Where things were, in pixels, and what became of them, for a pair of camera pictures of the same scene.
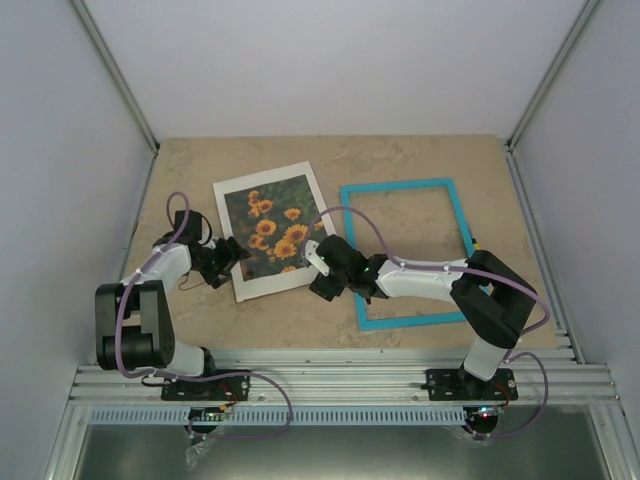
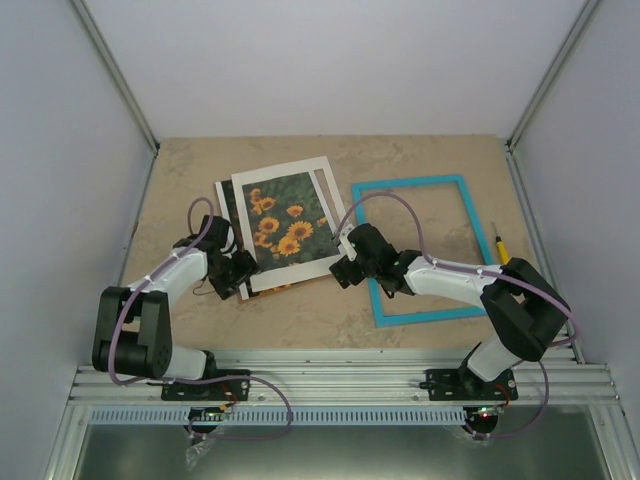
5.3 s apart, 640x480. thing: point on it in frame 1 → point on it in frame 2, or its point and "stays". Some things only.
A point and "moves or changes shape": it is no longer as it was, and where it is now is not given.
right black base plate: x=458 y=385 stays
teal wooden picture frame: x=366 y=323 moves or changes shape
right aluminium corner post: x=550 y=72 stays
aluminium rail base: x=352 y=378 stays
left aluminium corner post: x=112 y=71 stays
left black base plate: x=236 y=387 stays
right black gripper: x=325 y=288 → x=341 y=266
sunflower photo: x=271 y=222 moves or changes shape
